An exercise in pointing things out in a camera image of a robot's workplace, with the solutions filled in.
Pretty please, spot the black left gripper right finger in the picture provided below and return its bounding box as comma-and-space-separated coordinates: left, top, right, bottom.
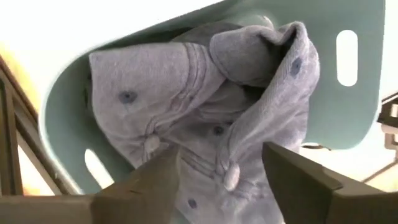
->
262, 142, 398, 224

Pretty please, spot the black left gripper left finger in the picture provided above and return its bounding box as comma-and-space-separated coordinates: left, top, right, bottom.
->
0, 146, 180, 224

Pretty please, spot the teal plastic bin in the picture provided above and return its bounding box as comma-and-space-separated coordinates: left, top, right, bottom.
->
39, 0, 386, 195

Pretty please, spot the black aluminium table frame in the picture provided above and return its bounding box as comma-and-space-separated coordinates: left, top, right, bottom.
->
0, 55, 78, 196

